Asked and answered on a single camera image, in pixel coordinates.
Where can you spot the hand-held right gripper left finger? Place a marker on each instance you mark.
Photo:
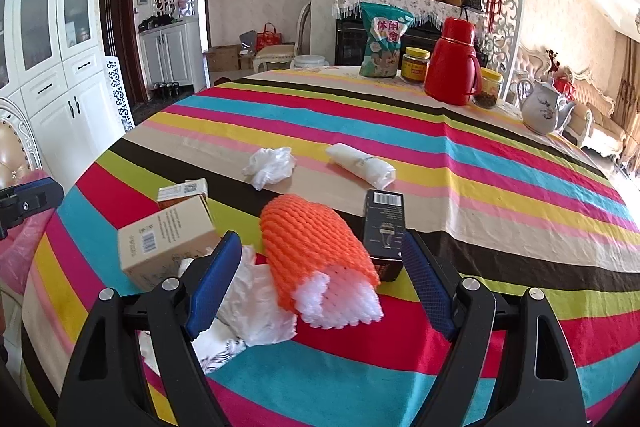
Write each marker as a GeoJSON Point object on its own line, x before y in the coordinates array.
{"type": "Point", "coordinates": [212, 287]}

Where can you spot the yellow labelled jar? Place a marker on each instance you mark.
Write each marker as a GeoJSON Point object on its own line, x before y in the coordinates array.
{"type": "Point", "coordinates": [415, 66]}

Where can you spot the white plastic sheet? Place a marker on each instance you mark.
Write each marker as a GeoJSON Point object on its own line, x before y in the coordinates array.
{"type": "Point", "coordinates": [270, 164]}

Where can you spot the cream carved sofa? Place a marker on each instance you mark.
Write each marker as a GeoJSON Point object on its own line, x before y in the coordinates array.
{"type": "Point", "coordinates": [600, 112]}

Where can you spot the white black-printed paper bag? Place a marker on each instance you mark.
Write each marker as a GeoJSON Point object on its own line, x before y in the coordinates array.
{"type": "Point", "coordinates": [220, 352]}

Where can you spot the black cardboard box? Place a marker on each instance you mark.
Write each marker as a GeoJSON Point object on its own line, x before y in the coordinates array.
{"type": "Point", "coordinates": [382, 227]}

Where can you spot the cardboard box on floor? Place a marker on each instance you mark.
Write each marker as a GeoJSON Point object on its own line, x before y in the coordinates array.
{"type": "Point", "coordinates": [222, 58]}

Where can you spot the white porcelain teapot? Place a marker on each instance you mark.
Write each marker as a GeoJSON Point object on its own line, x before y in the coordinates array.
{"type": "Point", "coordinates": [542, 109]}

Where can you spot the small white orange box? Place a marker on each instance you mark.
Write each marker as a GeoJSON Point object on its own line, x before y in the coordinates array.
{"type": "Point", "coordinates": [182, 192]}

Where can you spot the dark wooden door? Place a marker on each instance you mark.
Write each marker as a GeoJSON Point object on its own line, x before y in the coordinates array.
{"type": "Point", "coordinates": [120, 32]}

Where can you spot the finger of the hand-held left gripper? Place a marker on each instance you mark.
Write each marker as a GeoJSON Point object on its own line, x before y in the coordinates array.
{"type": "Point", "coordinates": [35, 180]}
{"type": "Point", "coordinates": [30, 204]}

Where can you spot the red thermos jug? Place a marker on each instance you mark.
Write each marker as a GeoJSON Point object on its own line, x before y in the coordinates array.
{"type": "Point", "coordinates": [452, 62]}

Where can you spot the low white shoe cabinet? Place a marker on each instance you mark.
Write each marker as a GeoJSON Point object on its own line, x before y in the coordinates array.
{"type": "Point", "coordinates": [170, 52]}

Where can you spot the white foam sheet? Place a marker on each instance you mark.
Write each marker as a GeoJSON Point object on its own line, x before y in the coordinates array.
{"type": "Point", "coordinates": [360, 164]}

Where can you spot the white chair cream cushion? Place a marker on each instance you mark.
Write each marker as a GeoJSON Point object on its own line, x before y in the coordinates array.
{"type": "Point", "coordinates": [280, 52]}

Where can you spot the brown cardboard box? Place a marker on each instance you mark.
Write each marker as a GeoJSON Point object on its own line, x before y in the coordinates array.
{"type": "Point", "coordinates": [165, 242]}

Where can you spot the striped colourful tablecloth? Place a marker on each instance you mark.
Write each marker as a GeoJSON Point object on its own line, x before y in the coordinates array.
{"type": "Point", "coordinates": [450, 187]}

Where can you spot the pink trash bag bin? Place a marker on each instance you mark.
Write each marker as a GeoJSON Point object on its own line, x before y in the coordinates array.
{"type": "Point", "coordinates": [20, 252]}

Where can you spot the black bags on cabinet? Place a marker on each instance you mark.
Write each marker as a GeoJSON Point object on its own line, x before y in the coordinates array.
{"type": "Point", "coordinates": [155, 23]}

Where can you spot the tall white glass-door cabinet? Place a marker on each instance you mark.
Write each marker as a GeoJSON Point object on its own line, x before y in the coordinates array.
{"type": "Point", "coordinates": [65, 32]}

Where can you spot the white round stool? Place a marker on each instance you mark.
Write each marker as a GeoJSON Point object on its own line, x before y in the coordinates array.
{"type": "Point", "coordinates": [307, 61]}

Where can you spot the glass jar yellow lid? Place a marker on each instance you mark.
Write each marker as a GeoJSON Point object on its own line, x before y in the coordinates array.
{"type": "Point", "coordinates": [489, 89]}

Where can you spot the beige tufted white-framed chair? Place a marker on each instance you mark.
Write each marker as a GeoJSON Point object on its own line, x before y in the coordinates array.
{"type": "Point", "coordinates": [12, 147]}

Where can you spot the row of dark shoes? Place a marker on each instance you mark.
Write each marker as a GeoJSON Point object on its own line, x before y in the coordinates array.
{"type": "Point", "coordinates": [165, 91]}

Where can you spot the brown patterned curtain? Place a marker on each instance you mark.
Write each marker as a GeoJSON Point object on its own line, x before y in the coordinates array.
{"type": "Point", "coordinates": [627, 97]}

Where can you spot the red handbag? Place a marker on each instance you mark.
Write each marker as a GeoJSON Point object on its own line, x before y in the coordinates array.
{"type": "Point", "coordinates": [269, 39]}

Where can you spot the orange and white foam net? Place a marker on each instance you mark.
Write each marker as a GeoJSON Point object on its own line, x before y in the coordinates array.
{"type": "Point", "coordinates": [310, 247]}

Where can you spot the black piano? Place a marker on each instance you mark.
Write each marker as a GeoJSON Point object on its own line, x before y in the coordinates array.
{"type": "Point", "coordinates": [350, 42]}

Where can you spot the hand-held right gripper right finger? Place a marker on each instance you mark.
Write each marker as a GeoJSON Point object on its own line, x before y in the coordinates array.
{"type": "Point", "coordinates": [430, 287]}

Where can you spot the white blue patterned panel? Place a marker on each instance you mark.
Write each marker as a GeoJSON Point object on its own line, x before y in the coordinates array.
{"type": "Point", "coordinates": [119, 94]}

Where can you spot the white plastic bag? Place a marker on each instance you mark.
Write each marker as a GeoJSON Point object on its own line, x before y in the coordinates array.
{"type": "Point", "coordinates": [255, 302]}

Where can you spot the green snack bag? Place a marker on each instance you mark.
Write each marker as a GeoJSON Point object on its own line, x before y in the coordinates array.
{"type": "Point", "coordinates": [385, 42]}

